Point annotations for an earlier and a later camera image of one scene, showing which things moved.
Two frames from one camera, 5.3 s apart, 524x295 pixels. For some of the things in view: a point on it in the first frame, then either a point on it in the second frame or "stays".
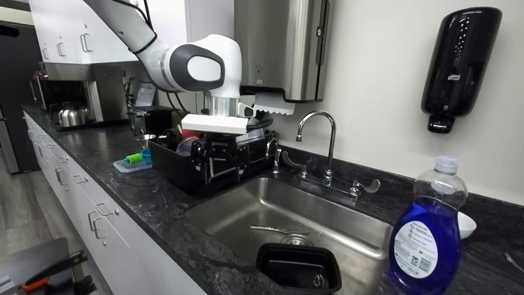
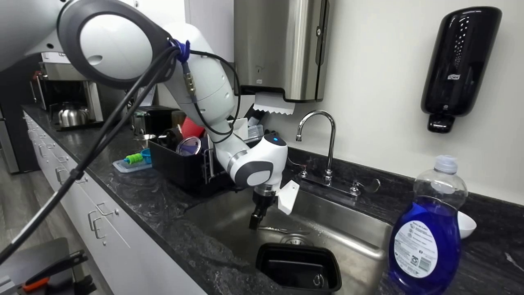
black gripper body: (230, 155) → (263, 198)
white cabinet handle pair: (96, 214) stays
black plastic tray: (299, 265) stays
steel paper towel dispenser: (284, 46) stays
